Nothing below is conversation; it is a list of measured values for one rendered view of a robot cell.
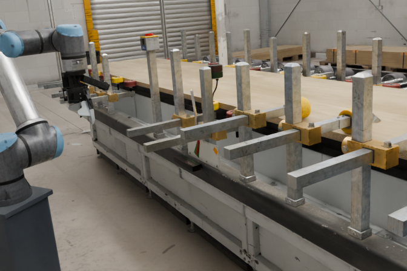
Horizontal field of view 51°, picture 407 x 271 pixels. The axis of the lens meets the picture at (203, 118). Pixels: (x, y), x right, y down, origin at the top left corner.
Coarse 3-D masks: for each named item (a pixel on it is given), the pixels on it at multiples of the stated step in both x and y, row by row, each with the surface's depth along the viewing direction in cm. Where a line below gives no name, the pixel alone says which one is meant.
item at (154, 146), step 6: (168, 138) 161; (174, 138) 160; (180, 138) 161; (192, 138) 164; (198, 138) 165; (204, 138) 167; (144, 144) 156; (150, 144) 155; (156, 144) 156; (162, 144) 157; (168, 144) 159; (174, 144) 160; (180, 144) 162; (144, 150) 157; (150, 150) 155; (156, 150) 157
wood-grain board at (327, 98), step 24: (120, 72) 333; (144, 72) 322; (168, 72) 312; (192, 72) 303; (264, 72) 277; (216, 96) 211; (264, 96) 203; (312, 96) 195; (336, 96) 191; (384, 96) 184; (312, 120) 155; (384, 120) 148
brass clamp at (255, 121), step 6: (234, 114) 151; (240, 114) 148; (246, 114) 145; (252, 114) 142; (258, 114) 142; (264, 114) 143; (252, 120) 143; (258, 120) 142; (264, 120) 144; (252, 126) 143; (258, 126) 143
